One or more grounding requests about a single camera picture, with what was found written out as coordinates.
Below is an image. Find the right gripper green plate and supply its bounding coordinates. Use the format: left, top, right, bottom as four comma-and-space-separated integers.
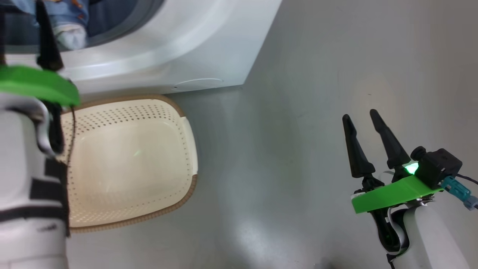
342, 109, 444, 257

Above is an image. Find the right camera cable teal plug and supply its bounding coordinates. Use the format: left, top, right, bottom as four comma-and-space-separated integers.
441, 173, 478, 211

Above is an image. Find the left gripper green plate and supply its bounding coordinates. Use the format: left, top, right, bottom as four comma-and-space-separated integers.
0, 0, 81, 156

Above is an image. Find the grey rubber door gasket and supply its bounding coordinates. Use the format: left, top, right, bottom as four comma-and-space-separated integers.
0, 0, 165, 53

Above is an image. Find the steel washing machine drum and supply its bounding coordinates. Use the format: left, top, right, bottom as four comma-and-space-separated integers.
88, 0, 140, 37

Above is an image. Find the blue garment with orange print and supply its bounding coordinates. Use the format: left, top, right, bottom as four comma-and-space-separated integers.
10, 0, 90, 29

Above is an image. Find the round white filter cover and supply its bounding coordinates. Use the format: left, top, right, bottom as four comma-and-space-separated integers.
173, 77, 224, 91

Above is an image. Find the white front-load washing machine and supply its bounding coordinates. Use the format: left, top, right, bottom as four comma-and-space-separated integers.
0, 0, 283, 96

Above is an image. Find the cream perforated laundry basket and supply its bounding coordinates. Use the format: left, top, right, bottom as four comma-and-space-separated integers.
56, 94, 199, 234

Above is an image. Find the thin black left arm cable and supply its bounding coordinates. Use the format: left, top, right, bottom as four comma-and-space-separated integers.
65, 106, 77, 236

